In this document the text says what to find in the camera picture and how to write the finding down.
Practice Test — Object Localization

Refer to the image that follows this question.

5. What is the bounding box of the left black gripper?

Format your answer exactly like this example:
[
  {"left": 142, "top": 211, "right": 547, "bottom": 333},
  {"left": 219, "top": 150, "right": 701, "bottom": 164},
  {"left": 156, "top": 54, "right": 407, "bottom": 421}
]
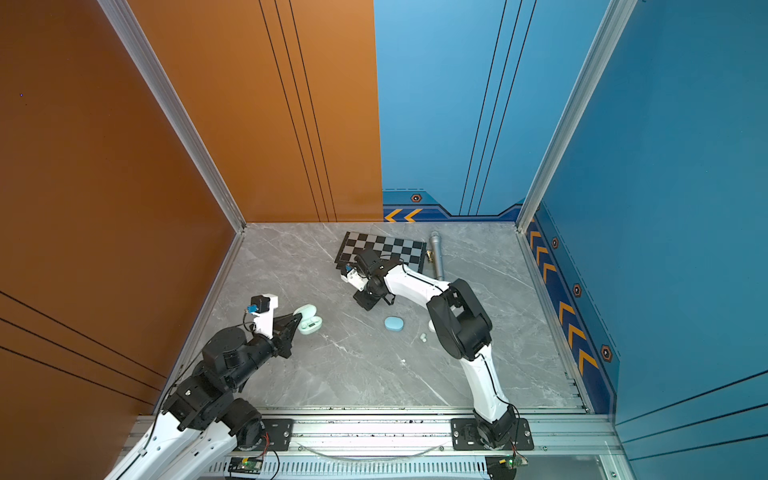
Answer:
[{"left": 227, "top": 311, "right": 302, "bottom": 393}]

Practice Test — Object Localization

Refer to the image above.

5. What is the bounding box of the green earbud charging case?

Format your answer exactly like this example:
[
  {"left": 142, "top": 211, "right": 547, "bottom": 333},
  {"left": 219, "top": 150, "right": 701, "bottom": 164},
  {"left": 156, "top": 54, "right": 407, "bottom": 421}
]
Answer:
[{"left": 294, "top": 304, "right": 323, "bottom": 335}]

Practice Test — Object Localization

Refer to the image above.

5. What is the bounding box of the blue earbud charging case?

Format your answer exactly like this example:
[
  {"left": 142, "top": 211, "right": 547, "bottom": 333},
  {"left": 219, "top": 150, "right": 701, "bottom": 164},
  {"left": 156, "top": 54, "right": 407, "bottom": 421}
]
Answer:
[{"left": 384, "top": 316, "right": 405, "bottom": 332}]

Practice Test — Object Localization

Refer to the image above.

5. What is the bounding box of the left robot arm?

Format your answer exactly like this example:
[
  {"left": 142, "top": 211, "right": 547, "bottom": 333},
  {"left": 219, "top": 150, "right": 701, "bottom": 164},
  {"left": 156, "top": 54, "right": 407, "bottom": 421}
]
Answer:
[{"left": 107, "top": 313, "right": 302, "bottom": 479}]

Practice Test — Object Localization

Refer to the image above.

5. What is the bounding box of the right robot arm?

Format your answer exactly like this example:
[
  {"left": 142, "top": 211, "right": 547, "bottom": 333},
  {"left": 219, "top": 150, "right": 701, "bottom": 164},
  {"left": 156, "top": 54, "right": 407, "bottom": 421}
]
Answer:
[{"left": 341, "top": 248, "right": 522, "bottom": 449}]

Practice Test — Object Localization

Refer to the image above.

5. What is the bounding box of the black and silver chessboard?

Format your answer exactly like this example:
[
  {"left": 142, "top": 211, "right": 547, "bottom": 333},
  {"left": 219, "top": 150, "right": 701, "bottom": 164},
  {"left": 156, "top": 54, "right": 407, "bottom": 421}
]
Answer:
[{"left": 334, "top": 231, "right": 427, "bottom": 277}]

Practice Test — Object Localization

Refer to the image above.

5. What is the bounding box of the silver microphone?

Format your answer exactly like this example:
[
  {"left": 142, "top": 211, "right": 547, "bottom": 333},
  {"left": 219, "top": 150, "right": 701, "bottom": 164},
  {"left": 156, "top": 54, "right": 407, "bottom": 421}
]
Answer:
[{"left": 429, "top": 231, "right": 445, "bottom": 280}]

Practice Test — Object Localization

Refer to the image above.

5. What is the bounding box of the left green circuit board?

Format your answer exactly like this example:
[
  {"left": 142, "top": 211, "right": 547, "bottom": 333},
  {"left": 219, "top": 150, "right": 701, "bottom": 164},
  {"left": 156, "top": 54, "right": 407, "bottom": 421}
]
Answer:
[{"left": 227, "top": 457, "right": 264, "bottom": 476}]

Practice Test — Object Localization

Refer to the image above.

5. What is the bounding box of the green circuit board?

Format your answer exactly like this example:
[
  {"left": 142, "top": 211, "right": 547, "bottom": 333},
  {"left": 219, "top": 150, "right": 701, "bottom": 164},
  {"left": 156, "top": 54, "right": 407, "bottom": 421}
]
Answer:
[
  {"left": 227, "top": 457, "right": 264, "bottom": 476},
  {"left": 498, "top": 454, "right": 529, "bottom": 470}
]

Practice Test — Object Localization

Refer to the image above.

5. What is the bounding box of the right green circuit board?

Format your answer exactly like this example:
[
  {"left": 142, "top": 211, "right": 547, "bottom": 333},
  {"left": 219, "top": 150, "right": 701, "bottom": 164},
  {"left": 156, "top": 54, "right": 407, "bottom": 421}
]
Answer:
[{"left": 498, "top": 454, "right": 529, "bottom": 470}]

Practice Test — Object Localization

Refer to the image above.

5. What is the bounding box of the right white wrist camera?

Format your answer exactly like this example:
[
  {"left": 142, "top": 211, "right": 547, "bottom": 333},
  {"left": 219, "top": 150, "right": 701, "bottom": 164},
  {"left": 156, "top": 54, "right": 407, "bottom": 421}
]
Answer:
[{"left": 340, "top": 264, "right": 368, "bottom": 291}]

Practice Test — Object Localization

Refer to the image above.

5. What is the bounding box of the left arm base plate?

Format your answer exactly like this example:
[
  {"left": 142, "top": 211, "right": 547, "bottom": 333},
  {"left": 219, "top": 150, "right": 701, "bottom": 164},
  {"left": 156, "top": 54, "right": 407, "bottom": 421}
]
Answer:
[{"left": 234, "top": 418, "right": 295, "bottom": 455}]

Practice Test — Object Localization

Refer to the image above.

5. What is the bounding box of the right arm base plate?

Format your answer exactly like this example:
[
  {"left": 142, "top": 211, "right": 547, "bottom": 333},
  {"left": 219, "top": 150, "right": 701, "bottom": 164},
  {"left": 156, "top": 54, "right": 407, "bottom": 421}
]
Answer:
[{"left": 450, "top": 418, "right": 535, "bottom": 452}]

